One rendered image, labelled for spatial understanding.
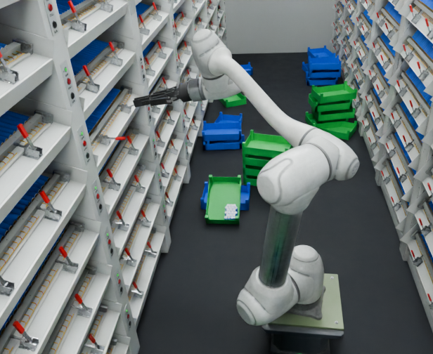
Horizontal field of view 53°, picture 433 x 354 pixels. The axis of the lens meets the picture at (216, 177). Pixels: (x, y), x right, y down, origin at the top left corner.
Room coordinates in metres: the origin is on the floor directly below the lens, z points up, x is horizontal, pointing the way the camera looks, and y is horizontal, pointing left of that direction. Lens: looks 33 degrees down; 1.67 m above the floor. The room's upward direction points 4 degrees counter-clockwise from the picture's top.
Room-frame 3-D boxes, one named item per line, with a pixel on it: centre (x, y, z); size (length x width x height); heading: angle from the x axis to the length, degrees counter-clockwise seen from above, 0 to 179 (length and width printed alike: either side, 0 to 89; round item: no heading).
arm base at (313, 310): (1.28, -0.33, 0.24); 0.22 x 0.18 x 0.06; 161
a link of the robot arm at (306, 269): (1.26, -0.31, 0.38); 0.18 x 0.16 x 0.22; 125
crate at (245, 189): (2.31, -0.05, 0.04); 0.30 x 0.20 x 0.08; 81
